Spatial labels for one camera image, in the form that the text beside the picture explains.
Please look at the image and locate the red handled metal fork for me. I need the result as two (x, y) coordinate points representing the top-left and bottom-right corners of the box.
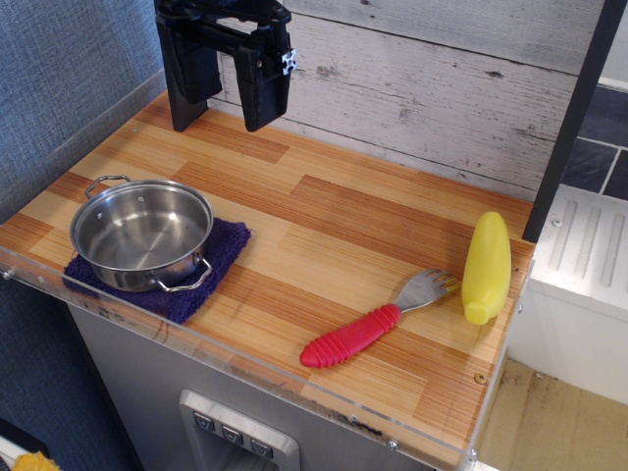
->
(299, 268), (460, 369)

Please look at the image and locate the black post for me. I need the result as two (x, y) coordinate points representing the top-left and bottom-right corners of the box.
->
(156, 5), (207, 131)
(522, 0), (627, 242)

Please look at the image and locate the yellow plastic bottle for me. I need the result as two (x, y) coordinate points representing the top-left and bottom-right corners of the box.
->
(461, 211), (511, 325)

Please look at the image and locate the black right post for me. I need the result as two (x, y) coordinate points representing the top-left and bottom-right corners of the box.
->
(522, 0), (627, 242)

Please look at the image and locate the black left post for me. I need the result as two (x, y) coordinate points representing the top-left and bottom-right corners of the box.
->
(156, 5), (207, 131)

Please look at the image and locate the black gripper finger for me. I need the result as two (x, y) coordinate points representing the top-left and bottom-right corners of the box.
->
(172, 32), (223, 104)
(234, 48), (291, 131)

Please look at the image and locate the yellow object bottom left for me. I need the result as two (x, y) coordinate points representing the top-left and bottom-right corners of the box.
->
(12, 452), (61, 471)

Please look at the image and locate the white ribbed appliance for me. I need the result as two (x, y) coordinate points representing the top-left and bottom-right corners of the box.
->
(508, 185), (627, 403)

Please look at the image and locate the purple cloth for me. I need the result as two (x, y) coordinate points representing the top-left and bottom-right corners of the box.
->
(63, 218), (251, 324)

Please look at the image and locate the stainless steel pot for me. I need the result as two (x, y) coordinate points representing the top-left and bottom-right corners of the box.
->
(70, 175), (215, 293)

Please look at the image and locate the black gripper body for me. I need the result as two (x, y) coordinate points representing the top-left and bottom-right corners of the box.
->
(156, 1), (296, 79)

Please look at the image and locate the grey cabinet front panel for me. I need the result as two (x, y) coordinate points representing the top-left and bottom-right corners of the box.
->
(70, 302), (469, 470)

